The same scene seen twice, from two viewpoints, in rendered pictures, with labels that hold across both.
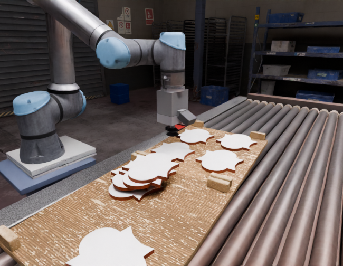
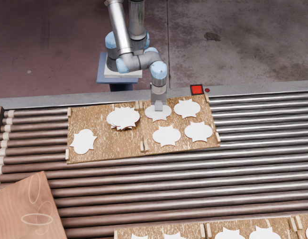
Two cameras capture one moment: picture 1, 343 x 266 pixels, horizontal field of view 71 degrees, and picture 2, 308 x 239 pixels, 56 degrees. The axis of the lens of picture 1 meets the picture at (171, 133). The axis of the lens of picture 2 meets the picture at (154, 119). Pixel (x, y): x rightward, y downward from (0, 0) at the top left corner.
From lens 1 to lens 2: 126 cm
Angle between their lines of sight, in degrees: 52
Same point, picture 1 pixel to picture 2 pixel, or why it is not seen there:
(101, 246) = (84, 136)
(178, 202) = (121, 140)
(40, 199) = (92, 98)
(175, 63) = (154, 82)
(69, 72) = (137, 30)
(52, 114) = not seen: hidden behind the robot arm
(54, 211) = (87, 110)
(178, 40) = (156, 75)
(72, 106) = (136, 47)
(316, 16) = not seen: outside the picture
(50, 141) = not seen: hidden behind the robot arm
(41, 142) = (113, 62)
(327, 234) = (145, 195)
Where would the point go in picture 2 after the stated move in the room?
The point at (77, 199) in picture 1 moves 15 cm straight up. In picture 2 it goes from (97, 110) to (93, 94)
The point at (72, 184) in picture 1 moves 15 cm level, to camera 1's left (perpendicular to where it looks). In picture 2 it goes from (106, 97) to (93, 83)
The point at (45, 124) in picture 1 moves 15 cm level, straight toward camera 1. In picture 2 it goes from (116, 55) to (105, 72)
